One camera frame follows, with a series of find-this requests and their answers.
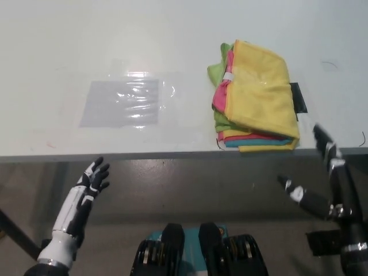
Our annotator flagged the clear plastic film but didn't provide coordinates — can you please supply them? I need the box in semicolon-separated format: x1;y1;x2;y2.
79;59;205;144

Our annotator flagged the black tape strip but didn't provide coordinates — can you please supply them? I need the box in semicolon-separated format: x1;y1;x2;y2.
290;82;308;114

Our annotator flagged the black table leg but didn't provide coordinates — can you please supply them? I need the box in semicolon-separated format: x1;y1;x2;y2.
0;208;41;261

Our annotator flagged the pink microfibre cloth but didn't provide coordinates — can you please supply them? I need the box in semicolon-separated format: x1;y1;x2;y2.
212;49;235;143

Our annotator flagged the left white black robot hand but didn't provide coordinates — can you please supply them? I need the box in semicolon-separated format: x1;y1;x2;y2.
52;156;111;248

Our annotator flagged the stack of coloured cloths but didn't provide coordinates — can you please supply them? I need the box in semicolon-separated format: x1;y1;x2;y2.
225;39;301;153

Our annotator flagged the black teal robot body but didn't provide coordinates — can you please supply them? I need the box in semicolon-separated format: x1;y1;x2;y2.
129;223;270;276

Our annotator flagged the clear plastic sheet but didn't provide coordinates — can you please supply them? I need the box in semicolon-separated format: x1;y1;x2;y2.
79;79;160;128

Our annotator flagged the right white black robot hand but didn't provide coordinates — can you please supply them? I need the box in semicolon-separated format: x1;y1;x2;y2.
277;123;368;248

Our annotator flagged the black floor plate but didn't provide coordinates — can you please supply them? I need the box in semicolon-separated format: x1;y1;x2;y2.
40;237;52;255
305;229;344;256

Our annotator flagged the blue microfibre cloth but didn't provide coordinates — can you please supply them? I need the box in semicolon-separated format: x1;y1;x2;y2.
224;137;291;148

